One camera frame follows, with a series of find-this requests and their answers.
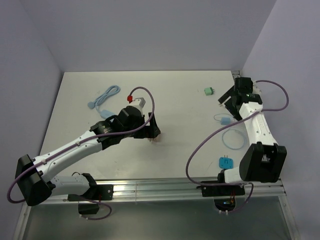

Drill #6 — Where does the light blue power strip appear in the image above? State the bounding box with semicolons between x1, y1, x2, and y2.
99;109;115;119

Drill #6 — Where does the aluminium rail frame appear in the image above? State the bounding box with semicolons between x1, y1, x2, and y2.
231;70;242;80
19;178;300;240

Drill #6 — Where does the blue flat plug adapter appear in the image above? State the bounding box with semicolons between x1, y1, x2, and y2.
218;155;234;170

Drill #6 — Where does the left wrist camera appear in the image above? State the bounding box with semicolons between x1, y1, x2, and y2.
128;97;146;110

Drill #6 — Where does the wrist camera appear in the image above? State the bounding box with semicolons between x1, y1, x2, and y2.
128;97;146;110
252;81;262;95

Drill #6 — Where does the aluminium front rail frame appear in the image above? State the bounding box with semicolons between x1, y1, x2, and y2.
19;178;300;240

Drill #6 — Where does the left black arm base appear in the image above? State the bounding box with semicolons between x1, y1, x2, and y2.
67;184;114;220

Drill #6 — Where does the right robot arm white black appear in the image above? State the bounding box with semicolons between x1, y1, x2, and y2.
216;77;287;195

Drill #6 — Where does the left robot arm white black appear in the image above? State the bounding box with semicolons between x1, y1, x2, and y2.
14;105;161;207

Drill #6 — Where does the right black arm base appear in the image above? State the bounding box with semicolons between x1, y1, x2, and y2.
196;185;245;212

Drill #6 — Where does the light blue power cord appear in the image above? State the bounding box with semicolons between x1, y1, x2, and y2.
87;85;121;113

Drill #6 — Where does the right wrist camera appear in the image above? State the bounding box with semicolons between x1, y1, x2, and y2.
252;81;262;95

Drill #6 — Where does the light blue charger with cable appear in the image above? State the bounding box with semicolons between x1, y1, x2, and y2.
213;113;247;151

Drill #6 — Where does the aluminium right rail frame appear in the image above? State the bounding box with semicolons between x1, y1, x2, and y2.
231;70;242;80

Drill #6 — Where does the green plug adapter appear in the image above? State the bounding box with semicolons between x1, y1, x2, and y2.
204;87;215;96

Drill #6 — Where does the pink cube socket adapter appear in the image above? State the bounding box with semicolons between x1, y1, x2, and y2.
148;133;164;144

